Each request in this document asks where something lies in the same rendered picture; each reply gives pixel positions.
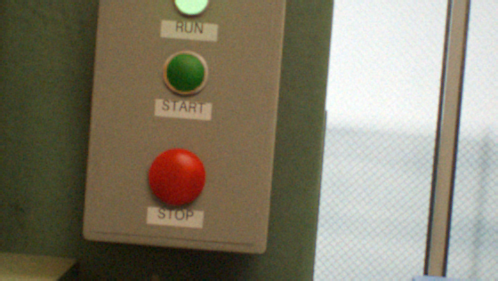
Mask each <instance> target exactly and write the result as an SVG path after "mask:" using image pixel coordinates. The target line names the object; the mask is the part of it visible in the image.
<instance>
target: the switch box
mask: <svg viewBox="0 0 498 281"><path fill-rule="evenodd" d="M284 18H285V0H210V4H209V5H208V7H207V9H206V10H205V12H204V13H202V14H201V15H197V16H186V15H183V14H181V13H179V12H178V11H177V10H176V8H175V5H174V3H173V0H99V9H98V20H97V44H96V55H95V67H94V79H93V90H92V113H91V124H90V136H89V148H88V160H87V172H86V194H85V206H84V229H83V234H84V239H86V240H87V241H89V242H108V243H118V244H128V245H147V246H158V247H168V248H178V249H188V250H198V251H208V252H218V253H248V254H261V253H264V251H265V249H266V243H267V232H268V222H269V202H270V192H271V182H272V172H273V161H274V140H275V130H276V121H277V101H278V90H279V80H280V69H281V60H282V49H283V39H284ZM162 20H170V21H181V22H192V23H202V24H213V25H218V29H217V40H216V42H214V41H203V40H193V39H182V38H171V37H161V25H162ZM180 51H191V52H194V53H196V54H199V55H200V56H202V57H203V58H204V60H205V64H206V65H207V67H208V78H207V81H206V84H205V87H204V88H203V89H202V90H201V91H200V92H198V93H196V94H191V95H180V94H175V92H173V91H171V90H170V89H169V88H168V86H167V85H166V83H165V78H164V67H165V63H166V61H167V59H168V58H169V57H170V56H171V55H173V54H175V53H177V52H180ZM156 99H158V100H177V101H187V102H198V103H209V104H212V114H211V120H201V119H191V118H180V117H169V116H155V103H156ZM169 149H186V150H188V151H190V152H192V153H195V155H197V156H198V157H199V159H200V160H201V161H202V163H203V164H204V166H205V186H204V188H203V190H202V192H201V193H200V194H199V195H198V196H197V197H196V198H195V200H193V201H192V202H190V203H186V204H184V205H171V204H168V203H165V202H163V201H162V200H160V199H159V198H158V197H157V196H156V194H155V193H154V192H153V190H152V188H151V187H150V184H149V169H150V166H151V165H152V164H153V162H154V161H155V158H156V157H157V156H158V155H159V154H161V153H164V152H166V150H169ZM148 207H156V208H166V209H177V210H187V211H198V212H204V220H203V227H202V228H192V227H182V226H173V225H162V224H152V223H147V212H148Z"/></svg>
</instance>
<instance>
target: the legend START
mask: <svg viewBox="0 0 498 281"><path fill-rule="evenodd" d="M211 114H212V104H209V103H198V102H187V101H177V100H158V99H156V103H155V116H169V117H180V118H191V119H201V120H211Z"/></svg>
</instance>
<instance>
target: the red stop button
mask: <svg viewBox="0 0 498 281"><path fill-rule="evenodd" d="M149 184H150V187H151V188H152V190H153V192H154V193H155V194H156V196H157V197H158V198H159V199H160V200H162V201H163V202H165V203H168V204H171V205H184V204H186V203H190V202H192V201H193V200H195V198H196V197H197V196H198V195H199V194H200V193H201V192H202V190H203V188H204V186H205V166H204V164H203V163H202V161H201V160H200V159H199V157H198V156H197V155H195V153H192V152H190V151H188V150H186V149H169V150H166V152H164V153H161V154H159V155H158V156H157V157H156V158H155V161H154V162H153V164H152V165H151V166H150V169H149Z"/></svg>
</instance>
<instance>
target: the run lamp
mask: <svg viewBox="0 0 498 281"><path fill-rule="evenodd" d="M173 3H174V5H175V8H176V10H177V11H178V12H179V13H181V14H183V15H186V16H197V15H201V14H202V13H204V12H205V10H206V9H207V7H208V5H209V4H210V0H173Z"/></svg>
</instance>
